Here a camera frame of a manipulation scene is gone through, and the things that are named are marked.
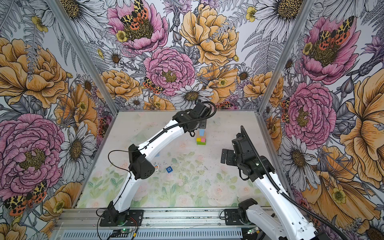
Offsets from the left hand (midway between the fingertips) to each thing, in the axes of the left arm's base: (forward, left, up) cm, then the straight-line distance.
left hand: (198, 124), depth 86 cm
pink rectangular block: (+1, -3, -17) cm, 17 cm away
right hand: (-21, -16, -3) cm, 27 cm away
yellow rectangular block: (+1, -1, -17) cm, 17 cm away
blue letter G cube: (-18, +17, -20) cm, 32 cm away
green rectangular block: (0, -2, -20) cm, 20 cm away
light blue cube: (-27, +17, +13) cm, 34 cm away
